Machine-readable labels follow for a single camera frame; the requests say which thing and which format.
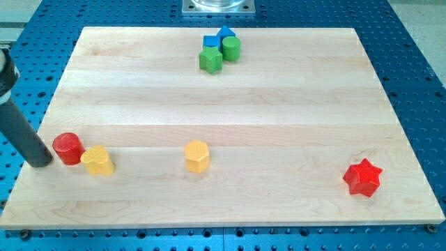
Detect yellow hexagon block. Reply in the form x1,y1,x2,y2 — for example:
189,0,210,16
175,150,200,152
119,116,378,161
184,140,210,174

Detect green star block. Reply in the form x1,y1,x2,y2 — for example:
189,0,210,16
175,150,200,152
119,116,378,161
199,47,223,74

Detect light wooden board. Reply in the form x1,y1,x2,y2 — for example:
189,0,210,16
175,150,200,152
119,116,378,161
1,27,445,229

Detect green cylinder block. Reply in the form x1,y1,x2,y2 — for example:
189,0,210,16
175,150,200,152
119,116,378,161
222,36,241,62

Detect blue cube block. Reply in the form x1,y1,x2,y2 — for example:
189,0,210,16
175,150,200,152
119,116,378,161
203,35,221,50

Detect blue triangle block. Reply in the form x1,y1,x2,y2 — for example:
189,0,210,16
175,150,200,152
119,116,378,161
217,25,236,43

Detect yellow heart block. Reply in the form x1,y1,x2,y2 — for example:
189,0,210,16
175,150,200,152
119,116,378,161
80,146,115,176

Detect red star block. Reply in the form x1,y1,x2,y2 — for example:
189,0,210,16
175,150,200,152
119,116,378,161
343,158,383,197

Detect red cylinder block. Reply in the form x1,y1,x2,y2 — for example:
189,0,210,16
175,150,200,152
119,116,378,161
52,132,85,165

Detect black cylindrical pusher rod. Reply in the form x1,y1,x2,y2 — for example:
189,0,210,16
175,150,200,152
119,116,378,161
1,98,52,167

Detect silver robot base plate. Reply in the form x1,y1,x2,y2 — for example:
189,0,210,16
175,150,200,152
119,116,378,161
182,0,256,15

